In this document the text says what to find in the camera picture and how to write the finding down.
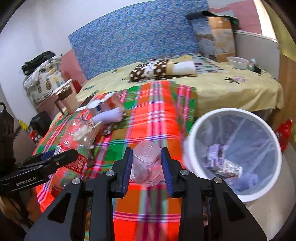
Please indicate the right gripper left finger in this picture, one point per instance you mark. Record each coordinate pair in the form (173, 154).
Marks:
(65, 217)

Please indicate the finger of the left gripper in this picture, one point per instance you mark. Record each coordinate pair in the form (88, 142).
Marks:
(39, 157)
(54, 162)

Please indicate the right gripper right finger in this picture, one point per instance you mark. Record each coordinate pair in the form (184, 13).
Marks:
(210, 209)

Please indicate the purple white tissue box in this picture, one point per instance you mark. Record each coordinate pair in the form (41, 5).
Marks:
(217, 163)

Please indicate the clear plastic bottle red label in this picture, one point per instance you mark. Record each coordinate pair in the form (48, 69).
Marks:
(79, 135)

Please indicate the clear plastic cup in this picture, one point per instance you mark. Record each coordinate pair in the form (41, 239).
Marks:
(146, 164)

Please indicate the red white milk carton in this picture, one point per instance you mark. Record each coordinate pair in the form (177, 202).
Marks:
(109, 102)

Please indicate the white yogurt cup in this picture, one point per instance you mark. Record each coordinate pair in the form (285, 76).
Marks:
(94, 107)

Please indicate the white round trash bin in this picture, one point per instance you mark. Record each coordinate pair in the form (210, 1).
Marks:
(248, 141)

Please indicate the person's left hand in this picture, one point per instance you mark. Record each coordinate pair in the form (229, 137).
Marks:
(10, 208)

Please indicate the red green plaid cloth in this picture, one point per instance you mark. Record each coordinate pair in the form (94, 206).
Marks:
(159, 115)

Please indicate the pink bedside box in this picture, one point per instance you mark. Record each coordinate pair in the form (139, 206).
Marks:
(48, 104)

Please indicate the white smartphone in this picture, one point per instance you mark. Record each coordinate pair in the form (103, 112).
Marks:
(85, 103)

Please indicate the pineapple print bundle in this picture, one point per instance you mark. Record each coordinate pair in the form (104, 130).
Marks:
(44, 80)

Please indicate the black bag on bundle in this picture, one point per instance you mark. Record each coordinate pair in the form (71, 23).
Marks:
(29, 67)

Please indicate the red detergent bottle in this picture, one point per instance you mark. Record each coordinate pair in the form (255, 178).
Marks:
(283, 133)

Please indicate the yellow pineapple bed sheet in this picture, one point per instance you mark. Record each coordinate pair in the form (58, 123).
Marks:
(218, 85)

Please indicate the brown polka dot pillow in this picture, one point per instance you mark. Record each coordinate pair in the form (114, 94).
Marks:
(163, 69)

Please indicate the white plastic bowl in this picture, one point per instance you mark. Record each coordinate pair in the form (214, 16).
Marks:
(238, 63)

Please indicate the small green bottle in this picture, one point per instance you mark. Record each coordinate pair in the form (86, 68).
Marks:
(252, 65)

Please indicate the wooden board panel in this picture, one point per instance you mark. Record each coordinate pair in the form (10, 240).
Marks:
(287, 80)

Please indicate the white side cabinet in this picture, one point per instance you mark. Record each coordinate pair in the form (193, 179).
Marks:
(263, 49)

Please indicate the brown cardboard package box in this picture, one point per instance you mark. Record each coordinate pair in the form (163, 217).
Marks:
(214, 33)

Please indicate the blue patterned headboard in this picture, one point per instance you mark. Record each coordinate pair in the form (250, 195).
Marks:
(135, 33)

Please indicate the yellow green curtain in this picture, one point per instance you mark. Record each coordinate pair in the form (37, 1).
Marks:
(282, 16)

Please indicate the brown mug with handle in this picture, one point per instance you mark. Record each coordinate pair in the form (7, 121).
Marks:
(68, 98)

